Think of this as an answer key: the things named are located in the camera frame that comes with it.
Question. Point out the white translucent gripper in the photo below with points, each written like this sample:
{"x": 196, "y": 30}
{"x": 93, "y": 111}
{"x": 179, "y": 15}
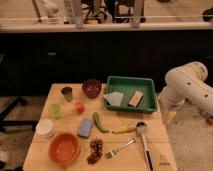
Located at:
{"x": 169, "y": 102}

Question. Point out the blue sponge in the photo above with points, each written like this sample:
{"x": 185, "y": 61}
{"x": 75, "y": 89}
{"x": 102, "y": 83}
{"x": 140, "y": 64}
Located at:
{"x": 85, "y": 128}

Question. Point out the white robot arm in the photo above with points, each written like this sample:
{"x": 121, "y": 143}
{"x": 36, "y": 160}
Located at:
{"x": 186, "y": 82}

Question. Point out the dark purple bowl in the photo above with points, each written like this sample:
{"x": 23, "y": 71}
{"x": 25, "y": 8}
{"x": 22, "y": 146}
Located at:
{"x": 92, "y": 88}

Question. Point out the orange bowl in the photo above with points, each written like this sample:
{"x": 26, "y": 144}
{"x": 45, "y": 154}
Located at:
{"x": 64, "y": 149}

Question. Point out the white dish brush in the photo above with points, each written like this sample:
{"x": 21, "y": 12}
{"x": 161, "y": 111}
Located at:
{"x": 141, "y": 130}

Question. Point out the tan wooden block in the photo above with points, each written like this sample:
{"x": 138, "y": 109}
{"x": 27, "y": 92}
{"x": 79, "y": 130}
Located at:
{"x": 135, "y": 99}

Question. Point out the green plastic tray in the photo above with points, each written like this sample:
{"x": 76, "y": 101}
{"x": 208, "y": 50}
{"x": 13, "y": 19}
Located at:
{"x": 128, "y": 86}

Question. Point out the yellow banana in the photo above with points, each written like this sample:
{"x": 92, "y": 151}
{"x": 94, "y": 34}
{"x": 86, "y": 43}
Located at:
{"x": 124, "y": 129}

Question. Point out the light blue cloth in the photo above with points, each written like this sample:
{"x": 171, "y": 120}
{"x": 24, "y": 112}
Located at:
{"x": 114, "y": 98}

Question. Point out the silver fork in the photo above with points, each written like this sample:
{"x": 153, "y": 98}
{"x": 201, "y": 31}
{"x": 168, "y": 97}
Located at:
{"x": 113, "y": 152}

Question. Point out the bunch of dark grapes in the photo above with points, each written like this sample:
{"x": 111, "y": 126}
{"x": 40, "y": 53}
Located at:
{"x": 96, "y": 146}

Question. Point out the orange tomato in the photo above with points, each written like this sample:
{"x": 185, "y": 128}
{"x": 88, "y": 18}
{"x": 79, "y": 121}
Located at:
{"x": 79, "y": 107}

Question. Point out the dark grey cup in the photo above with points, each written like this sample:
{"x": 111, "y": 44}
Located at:
{"x": 67, "y": 93}

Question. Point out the light green cup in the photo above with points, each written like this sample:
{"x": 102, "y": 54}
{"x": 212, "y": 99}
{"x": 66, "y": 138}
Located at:
{"x": 54, "y": 111}

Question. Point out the white stacked plates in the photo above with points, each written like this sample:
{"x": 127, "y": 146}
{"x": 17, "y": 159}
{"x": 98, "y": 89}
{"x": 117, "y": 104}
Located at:
{"x": 45, "y": 128}

